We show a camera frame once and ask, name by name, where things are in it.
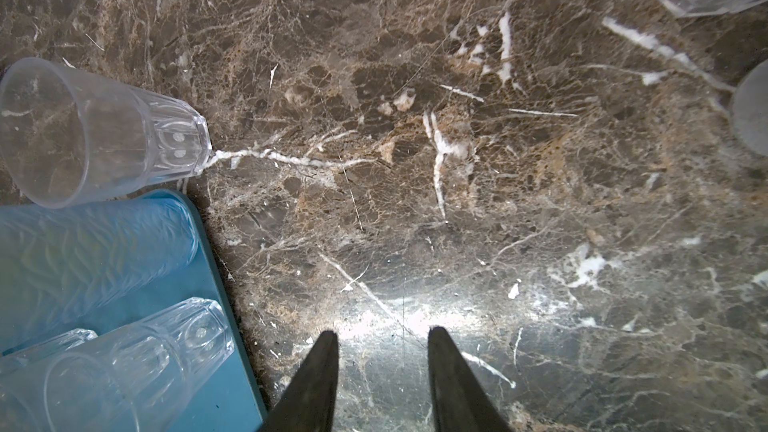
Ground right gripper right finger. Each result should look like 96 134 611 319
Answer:
428 326 512 432

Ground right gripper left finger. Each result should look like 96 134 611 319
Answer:
258 330 339 432

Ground teal plastic tray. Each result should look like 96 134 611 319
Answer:
1 189 265 431

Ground clear faceted cup back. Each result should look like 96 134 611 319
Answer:
1 297 234 431

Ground clear faceted cup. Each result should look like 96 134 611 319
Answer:
1 297 234 431
1 328 98 374

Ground blue textured plastic cup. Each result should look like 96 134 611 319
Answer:
1 198 199 350

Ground clear cup beside blue cup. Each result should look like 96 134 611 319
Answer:
1 57 212 208

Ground frosted white plastic cup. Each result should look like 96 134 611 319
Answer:
730 60 768 156

